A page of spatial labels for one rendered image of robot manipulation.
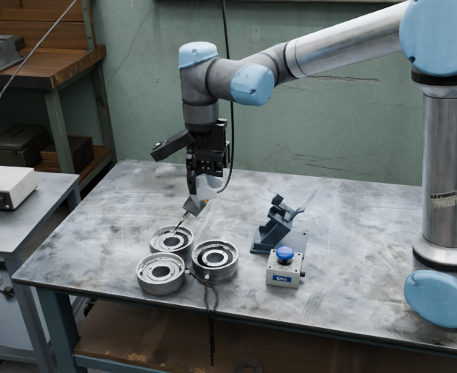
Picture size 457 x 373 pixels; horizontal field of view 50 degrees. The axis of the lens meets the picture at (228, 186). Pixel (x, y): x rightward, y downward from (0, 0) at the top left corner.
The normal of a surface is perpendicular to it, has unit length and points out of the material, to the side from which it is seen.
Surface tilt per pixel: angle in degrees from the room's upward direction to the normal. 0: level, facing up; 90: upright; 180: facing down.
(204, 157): 90
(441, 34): 82
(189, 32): 90
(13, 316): 0
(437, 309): 97
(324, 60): 110
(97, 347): 0
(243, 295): 0
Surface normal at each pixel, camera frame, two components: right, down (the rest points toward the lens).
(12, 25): -0.24, 0.50
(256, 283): -0.03, -0.86
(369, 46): -0.47, 0.67
